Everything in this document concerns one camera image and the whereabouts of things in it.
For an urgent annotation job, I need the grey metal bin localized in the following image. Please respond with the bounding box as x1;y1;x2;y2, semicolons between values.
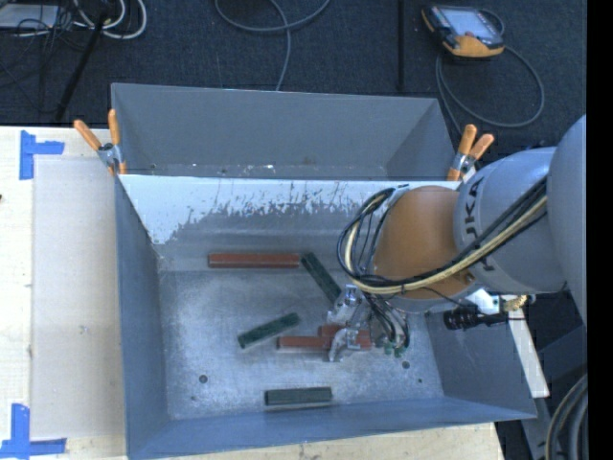
109;82;538;460

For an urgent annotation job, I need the black cylinder on white bracket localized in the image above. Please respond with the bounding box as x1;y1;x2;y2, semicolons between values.
443;288;529;333

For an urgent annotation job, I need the red-brown flat block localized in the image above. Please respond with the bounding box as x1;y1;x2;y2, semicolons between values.
275;334;336;353
207;252;302;270
317;323;373;352

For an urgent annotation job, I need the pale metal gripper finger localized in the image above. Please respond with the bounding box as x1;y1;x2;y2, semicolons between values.
327;327;364;363
326;302;358;328

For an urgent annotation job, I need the dark green flat block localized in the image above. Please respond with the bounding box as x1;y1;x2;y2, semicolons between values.
237;311;302;351
300;251;344;305
263;385;334;408

